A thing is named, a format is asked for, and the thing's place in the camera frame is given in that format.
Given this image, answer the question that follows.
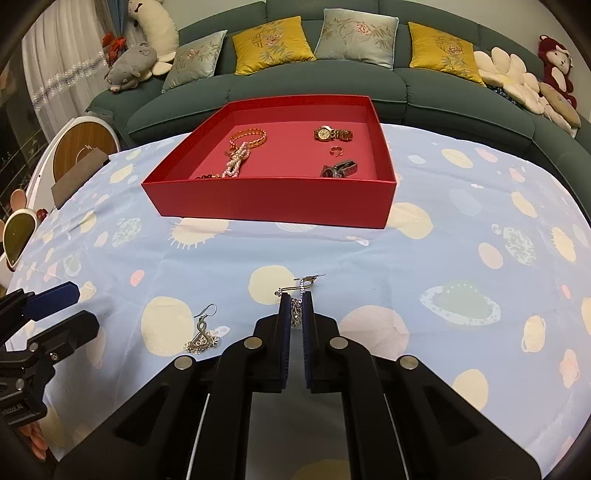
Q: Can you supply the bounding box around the tan round cushion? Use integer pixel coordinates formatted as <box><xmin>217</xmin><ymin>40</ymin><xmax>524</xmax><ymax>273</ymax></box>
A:
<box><xmin>538</xmin><ymin>83</ymin><xmax>583</xmax><ymax>139</ymax></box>

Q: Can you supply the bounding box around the brown suede pad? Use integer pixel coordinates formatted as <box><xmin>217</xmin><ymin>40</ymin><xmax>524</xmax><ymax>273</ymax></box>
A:
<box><xmin>52</xmin><ymin>147</ymin><xmax>110</xmax><ymax>209</ymax></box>

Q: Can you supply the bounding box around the dark patterned cushion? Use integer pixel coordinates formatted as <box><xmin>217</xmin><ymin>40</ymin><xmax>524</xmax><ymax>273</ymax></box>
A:
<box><xmin>489</xmin><ymin>83</ymin><xmax>525</xmax><ymax>106</ymax></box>

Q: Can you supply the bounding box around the cream oval ornament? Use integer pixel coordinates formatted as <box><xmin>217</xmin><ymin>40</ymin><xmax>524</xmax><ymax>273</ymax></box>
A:
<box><xmin>2</xmin><ymin>209</ymin><xmax>38</xmax><ymax>271</ymax></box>

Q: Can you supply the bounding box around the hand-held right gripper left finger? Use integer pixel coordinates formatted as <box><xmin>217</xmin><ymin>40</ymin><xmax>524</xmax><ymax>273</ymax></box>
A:
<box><xmin>53</xmin><ymin>294</ymin><xmax>293</xmax><ymax>480</ymax></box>

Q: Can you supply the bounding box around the white sheer curtain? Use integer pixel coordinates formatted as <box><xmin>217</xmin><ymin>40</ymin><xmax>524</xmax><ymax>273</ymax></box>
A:
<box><xmin>21</xmin><ymin>0</ymin><xmax>109</xmax><ymax>144</ymax></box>

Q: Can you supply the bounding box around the gold wristwatch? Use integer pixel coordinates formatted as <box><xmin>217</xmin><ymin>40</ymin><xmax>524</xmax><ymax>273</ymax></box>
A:
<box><xmin>314</xmin><ymin>126</ymin><xmax>355</xmax><ymax>142</ymax></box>

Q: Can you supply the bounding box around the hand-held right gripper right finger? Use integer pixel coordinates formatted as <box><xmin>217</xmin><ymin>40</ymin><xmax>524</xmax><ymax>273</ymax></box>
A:
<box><xmin>302</xmin><ymin>294</ymin><xmax>541</xmax><ymax>480</ymax></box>

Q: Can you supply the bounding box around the blue curtain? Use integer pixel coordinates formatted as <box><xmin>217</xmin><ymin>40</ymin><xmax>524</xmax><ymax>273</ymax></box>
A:
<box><xmin>104</xmin><ymin>0</ymin><xmax>130</xmax><ymax>61</ymax></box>

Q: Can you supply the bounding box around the white flower cushion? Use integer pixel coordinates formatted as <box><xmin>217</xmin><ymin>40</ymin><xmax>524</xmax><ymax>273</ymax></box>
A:
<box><xmin>473</xmin><ymin>46</ymin><xmax>550</xmax><ymax>116</ymax></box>

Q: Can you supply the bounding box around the gold chain bracelet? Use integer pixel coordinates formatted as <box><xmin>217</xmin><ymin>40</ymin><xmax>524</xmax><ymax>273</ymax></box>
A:
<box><xmin>229</xmin><ymin>128</ymin><xmax>267</xmax><ymax>149</ymax></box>

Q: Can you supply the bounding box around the peach petal cushion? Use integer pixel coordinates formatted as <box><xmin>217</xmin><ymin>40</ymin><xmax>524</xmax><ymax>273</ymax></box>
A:
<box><xmin>18</xmin><ymin>413</ymin><xmax>51</xmax><ymax>462</ymax></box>

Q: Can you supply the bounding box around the silver wristwatch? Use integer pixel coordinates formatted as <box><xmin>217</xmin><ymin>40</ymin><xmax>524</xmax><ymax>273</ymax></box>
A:
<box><xmin>320</xmin><ymin>159</ymin><xmax>358</xmax><ymax>179</ymax></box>

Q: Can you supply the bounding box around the grey-blue embroidered pillow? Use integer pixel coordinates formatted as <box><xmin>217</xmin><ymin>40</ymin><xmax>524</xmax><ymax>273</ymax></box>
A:
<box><xmin>161</xmin><ymin>30</ymin><xmax>228</xmax><ymax>93</ymax></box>
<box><xmin>315</xmin><ymin>8</ymin><xmax>399</xmax><ymax>70</ymax></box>

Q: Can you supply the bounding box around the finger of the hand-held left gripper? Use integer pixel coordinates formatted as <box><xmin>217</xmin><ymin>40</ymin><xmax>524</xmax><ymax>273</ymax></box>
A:
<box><xmin>25</xmin><ymin>310</ymin><xmax>100</xmax><ymax>370</ymax></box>
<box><xmin>0</xmin><ymin>281</ymin><xmax>80</xmax><ymax>344</ymax></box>

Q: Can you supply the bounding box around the red curtain tie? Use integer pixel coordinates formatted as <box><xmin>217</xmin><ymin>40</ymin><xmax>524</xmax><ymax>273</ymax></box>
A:
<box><xmin>102</xmin><ymin>32</ymin><xmax>126</xmax><ymax>61</ymax></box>

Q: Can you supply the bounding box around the grey pig plush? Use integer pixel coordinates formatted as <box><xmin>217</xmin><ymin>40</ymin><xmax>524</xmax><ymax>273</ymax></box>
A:
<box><xmin>104</xmin><ymin>41</ymin><xmax>158</xmax><ymax>94</ymax></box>

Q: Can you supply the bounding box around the red cardboard box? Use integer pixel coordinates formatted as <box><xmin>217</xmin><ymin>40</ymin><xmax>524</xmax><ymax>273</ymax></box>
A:
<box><xmin>141</xmin><ymin>95</ymin><xmax>398</xmax><ymax>229</ymax></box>

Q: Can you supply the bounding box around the white round wood-faced appliance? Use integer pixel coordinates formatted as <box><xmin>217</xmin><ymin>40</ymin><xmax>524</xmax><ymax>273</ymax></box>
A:
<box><xmin>28</xmin><ymin>116</ymin><xmax>122</xmax><ymax>213</ymax></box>

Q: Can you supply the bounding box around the silver dangle earring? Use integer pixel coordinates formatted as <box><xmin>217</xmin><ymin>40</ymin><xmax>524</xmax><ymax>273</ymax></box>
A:
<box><xmin>185</xmin><ymin>303</ymin><xmax>220</xmax><ymax>355</ymax></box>
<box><xmin>276</xmin><ymin>273</ymin><xmax>326</xmax><ymax>328</ymax></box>

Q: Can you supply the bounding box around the white cow plush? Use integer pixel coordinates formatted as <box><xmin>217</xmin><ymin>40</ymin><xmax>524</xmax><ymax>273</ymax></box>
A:
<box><xmin>127</xmin><ymin>0</ymin><xmax>179</xmax><ymax>77</ymax></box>

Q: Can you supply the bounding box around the red monkey plush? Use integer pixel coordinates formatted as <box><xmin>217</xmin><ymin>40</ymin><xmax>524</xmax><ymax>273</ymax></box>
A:
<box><xmin>538</xmin><ymin>34</ymin><xmax>578</xmax><ymax>109</ymax></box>

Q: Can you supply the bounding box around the pearl bracelet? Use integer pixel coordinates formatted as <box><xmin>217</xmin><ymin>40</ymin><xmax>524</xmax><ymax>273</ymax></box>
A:
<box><xmin>222</xmin><ymin>142</ymin><xmax>252</xmax><ymax>179</ymax></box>

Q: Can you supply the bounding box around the green fabric sofa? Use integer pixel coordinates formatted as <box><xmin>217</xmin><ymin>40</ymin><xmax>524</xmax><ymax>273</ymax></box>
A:
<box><xmin>84</xmin><ymin>0</ymin><xmax>591</xmax><ymax>190</ymax></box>

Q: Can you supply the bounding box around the yellow embroidered pillow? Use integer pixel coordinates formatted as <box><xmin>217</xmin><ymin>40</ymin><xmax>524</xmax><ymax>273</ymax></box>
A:
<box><xmin>407</xmin><ymin>21</ymin><xmax>488</xmax><ymax>88</ymax></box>
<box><xmin>232</xmin><ymin>16</ymin><xmax>317</xmax><ymax>76</ymax></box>

